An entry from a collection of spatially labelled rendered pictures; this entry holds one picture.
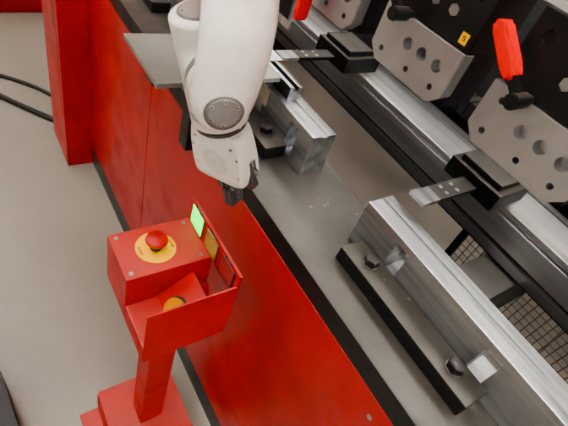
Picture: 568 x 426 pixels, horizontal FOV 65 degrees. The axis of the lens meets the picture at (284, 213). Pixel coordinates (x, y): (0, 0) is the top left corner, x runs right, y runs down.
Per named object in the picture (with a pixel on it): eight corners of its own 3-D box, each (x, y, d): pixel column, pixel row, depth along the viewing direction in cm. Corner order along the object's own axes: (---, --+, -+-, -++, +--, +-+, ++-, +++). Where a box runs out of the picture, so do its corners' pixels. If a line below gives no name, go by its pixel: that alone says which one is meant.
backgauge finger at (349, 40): (264, 48, 102) (269, 27, 98) (347, 47, 116) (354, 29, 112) (290, 76, 96) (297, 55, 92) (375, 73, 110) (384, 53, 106)
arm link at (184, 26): (253, 117, 59) (242, 80, 65) (244, 21, 49) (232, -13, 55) (191, 128, 58) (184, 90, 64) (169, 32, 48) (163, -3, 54)
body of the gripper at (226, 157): (176, 117, 63) (190, 173, 72) (232, 140, 60) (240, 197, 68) (209, 90, 67) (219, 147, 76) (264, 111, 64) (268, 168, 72)
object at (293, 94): (242, 50, 101) (244, 38, 99) (253, 50, 103) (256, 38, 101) (286, 100, 91) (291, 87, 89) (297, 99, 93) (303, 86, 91)
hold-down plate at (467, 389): (335, 257, 77) (341, 246, 75) (357, 249, 80) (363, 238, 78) (455, 417, 62) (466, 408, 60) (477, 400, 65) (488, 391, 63)
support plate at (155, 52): (122, 37, 87) (122, 32, 86) (240, 38, 101) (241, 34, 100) (155, 89, 77) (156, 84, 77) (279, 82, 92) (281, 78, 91)
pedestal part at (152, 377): (133, 403, 123) (144, 295, 86) (154, 394, 126) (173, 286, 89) (140, 423, 120) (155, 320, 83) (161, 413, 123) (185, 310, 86)
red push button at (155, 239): (140, 243, 80) (141, 231, 78) (161, 238, 82) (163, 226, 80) (148, 260, 78) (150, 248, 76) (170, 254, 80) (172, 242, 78)
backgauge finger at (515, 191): (390, 182, 78) (402, 161, 75) (475, 161, 92) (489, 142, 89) (435, 231, 72) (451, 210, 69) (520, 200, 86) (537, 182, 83)
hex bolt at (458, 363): (440, 363, 64) (446, 358, 63) (452, 357, 66) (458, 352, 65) (454, 380, 63) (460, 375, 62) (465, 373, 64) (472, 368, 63)
